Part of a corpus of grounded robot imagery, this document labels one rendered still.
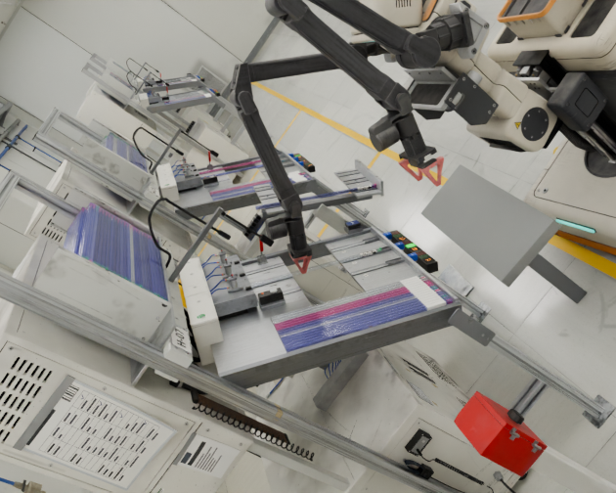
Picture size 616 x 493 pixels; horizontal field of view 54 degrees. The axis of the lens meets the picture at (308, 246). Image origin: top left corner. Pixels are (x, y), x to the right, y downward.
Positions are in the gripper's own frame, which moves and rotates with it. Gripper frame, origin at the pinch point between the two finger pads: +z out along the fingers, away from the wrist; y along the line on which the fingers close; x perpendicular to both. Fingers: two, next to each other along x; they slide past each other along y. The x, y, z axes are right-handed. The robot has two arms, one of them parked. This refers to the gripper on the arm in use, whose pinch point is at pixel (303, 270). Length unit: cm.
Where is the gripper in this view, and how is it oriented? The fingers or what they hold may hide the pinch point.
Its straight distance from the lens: 209.8
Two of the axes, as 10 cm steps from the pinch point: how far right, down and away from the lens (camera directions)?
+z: 1.5, 9.1, 3.9
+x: 9.5, -2.4, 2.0
